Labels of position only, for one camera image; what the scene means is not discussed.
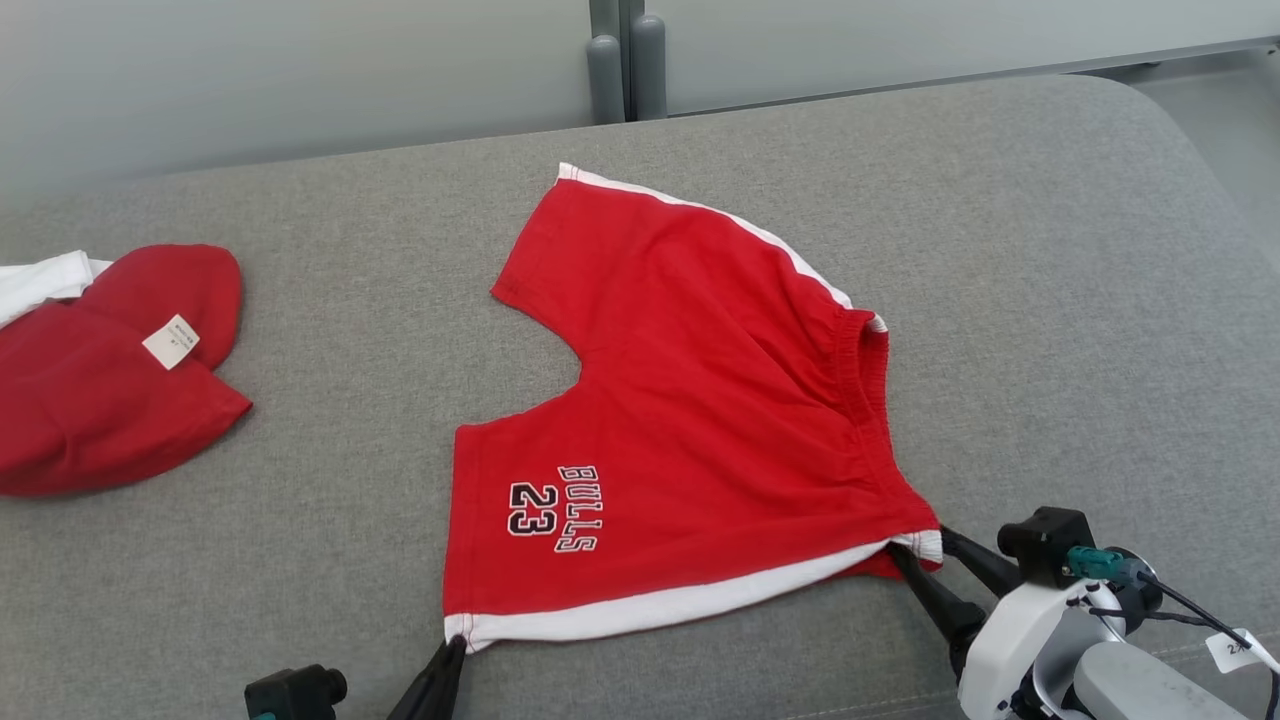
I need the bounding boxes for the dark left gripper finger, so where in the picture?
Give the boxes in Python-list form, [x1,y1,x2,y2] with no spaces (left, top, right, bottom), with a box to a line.
[425,637,468,720]
[388,637,456,720]

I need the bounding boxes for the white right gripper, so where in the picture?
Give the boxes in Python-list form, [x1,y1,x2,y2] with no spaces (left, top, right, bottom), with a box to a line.
[885,527,1101,720]

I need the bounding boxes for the red Bulls shorts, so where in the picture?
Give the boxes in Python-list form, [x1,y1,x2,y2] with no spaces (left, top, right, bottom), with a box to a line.
[443,163,944,653]

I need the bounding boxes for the red Bulls jersey shirt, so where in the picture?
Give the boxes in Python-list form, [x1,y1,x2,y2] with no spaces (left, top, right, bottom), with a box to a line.
[0,244,253,498]

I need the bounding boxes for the grey fabric sofa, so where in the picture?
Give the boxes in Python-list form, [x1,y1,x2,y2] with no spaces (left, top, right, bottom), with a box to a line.
[0,75,1280,720]

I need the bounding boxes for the right teal-plug black cable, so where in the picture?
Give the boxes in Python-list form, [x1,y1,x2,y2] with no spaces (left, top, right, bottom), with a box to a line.
[1065,545,1280,720]

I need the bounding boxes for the white cable tag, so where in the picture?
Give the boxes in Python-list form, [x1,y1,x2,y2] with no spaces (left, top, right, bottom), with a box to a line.
[1205,628,1280,673]

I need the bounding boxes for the grey partition base rail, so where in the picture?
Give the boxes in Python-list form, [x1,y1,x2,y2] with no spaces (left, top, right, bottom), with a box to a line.
[666,38,1280,119]

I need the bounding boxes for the tall grey rounded post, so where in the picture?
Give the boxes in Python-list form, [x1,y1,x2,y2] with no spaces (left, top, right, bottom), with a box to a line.
[630,13,668,121]

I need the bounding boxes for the short grey rounded post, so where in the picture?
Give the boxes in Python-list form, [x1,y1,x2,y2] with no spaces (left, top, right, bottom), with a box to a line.
[587,35,627,126]

